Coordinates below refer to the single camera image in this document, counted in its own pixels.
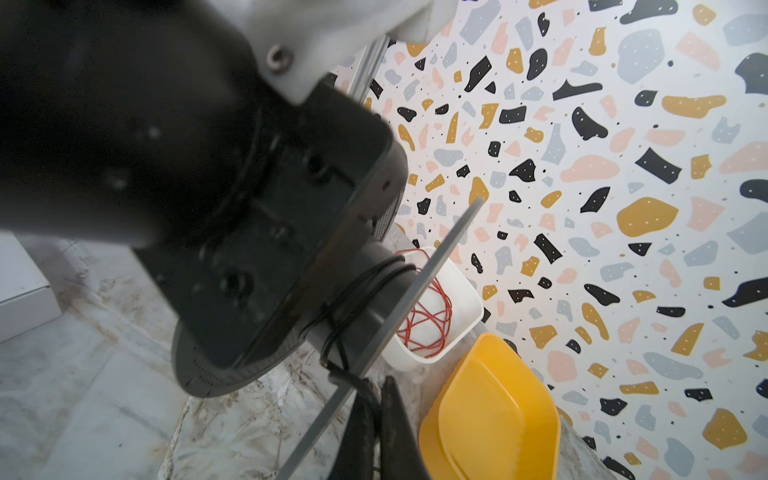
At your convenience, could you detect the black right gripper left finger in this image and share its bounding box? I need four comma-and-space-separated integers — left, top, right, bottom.
327, 392, 377, 480

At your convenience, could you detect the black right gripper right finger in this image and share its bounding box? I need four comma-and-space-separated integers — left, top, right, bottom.
380, 376, 431, 480

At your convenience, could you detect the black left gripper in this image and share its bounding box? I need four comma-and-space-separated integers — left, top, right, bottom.
137, 84, 408, 370

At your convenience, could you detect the black cable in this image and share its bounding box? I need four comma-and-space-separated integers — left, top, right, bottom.
299, 254, 418, 415

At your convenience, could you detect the grey perforated cable spool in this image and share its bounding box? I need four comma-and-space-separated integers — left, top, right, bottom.
171, 185, 485, 480

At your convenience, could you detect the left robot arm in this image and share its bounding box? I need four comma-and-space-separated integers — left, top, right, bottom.
1, 1, 408, 371

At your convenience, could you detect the yellow plastic bin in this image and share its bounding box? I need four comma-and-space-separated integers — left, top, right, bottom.
419, 333, 561, 479

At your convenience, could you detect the white paper label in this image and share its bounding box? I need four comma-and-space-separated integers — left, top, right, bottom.
0, 231, 62, 342

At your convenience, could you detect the red cable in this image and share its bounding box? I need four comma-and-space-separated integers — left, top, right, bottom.
395, 247, 454, 359

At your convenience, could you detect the aluminium corner rail left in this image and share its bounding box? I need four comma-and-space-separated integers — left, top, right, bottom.
347, 34, 390, 104

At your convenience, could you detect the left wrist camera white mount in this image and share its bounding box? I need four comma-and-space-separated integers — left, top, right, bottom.
211, 0, 458, 105

